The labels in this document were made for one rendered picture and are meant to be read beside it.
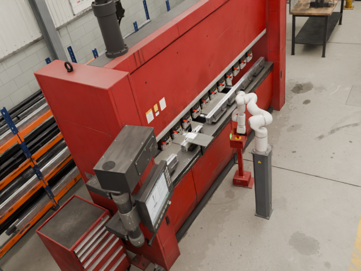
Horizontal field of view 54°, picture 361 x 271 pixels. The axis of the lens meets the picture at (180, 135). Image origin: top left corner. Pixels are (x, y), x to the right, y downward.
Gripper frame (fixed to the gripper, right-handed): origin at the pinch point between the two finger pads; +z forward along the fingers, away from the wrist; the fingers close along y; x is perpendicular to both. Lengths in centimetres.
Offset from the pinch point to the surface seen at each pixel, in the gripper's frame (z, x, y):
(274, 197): 70, -24, 50
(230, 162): 71, 22, -20
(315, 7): -20, 385, 44
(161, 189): -70, -163, -23
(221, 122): -11.0, 5.1, -26.6
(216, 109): -19.7, 17.1, -35.7
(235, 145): 4.2, -15.1, -3.4
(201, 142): -23, -51, -32
